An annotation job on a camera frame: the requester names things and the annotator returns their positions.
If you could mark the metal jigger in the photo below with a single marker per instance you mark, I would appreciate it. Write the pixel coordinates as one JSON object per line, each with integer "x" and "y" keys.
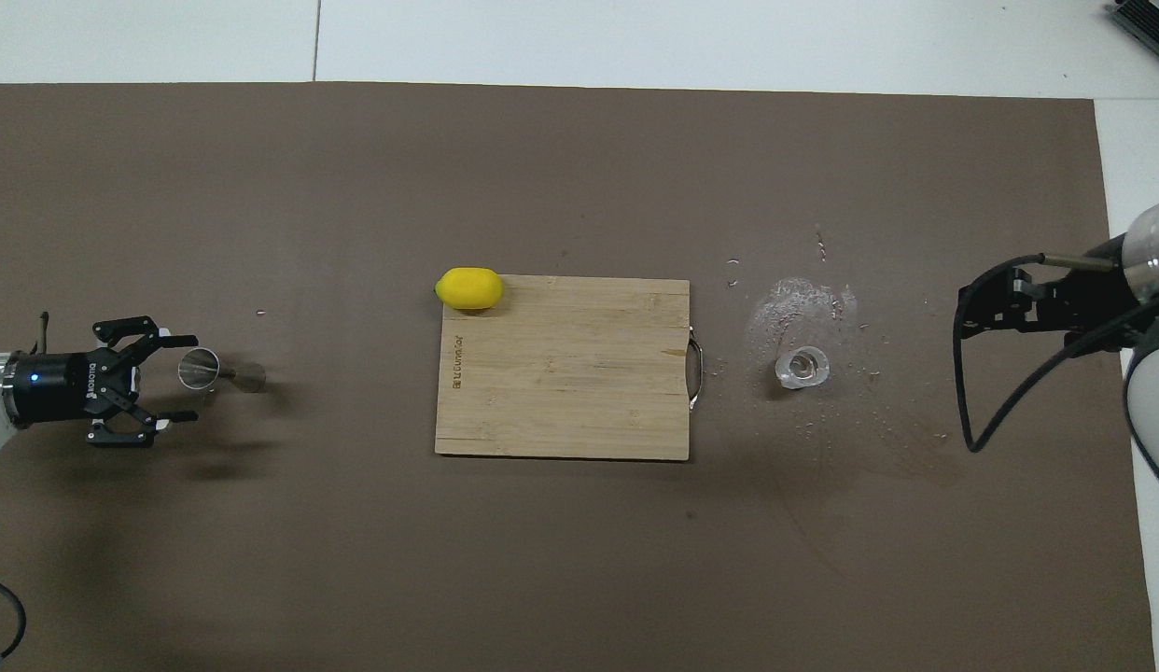
{"x": 199, "y": 368}

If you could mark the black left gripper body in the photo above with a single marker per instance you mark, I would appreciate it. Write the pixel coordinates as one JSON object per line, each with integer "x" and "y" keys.
{"x": 57, "y": 387}

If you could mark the clear glass cup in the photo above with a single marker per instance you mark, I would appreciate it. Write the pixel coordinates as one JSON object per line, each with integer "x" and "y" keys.
{"x": 802, "y": 368}

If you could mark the yellow lemon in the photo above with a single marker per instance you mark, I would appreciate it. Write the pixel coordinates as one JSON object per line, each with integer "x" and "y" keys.
{"x": 469, "y": 288}

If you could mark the wooden cutting board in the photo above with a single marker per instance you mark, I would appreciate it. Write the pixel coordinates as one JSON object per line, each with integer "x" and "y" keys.
{"x": 561, "y": 373}

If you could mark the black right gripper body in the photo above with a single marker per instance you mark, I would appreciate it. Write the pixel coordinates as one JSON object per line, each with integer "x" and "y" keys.
{"x": 1083, "y": 299}

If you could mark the grey ribbed device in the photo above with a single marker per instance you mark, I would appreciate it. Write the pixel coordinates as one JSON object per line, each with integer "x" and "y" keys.
{"x": 1149, "y": 23}

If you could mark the brown table mat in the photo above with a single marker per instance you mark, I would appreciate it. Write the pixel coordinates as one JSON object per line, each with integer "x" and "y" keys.
{"x": 542, "y": 579}

